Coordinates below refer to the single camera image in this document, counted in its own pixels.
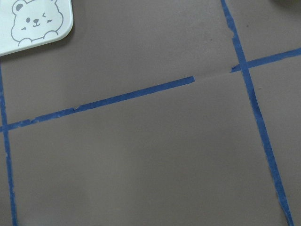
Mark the cream bear print tray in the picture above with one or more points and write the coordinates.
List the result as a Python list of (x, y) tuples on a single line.
[(26, 24)]

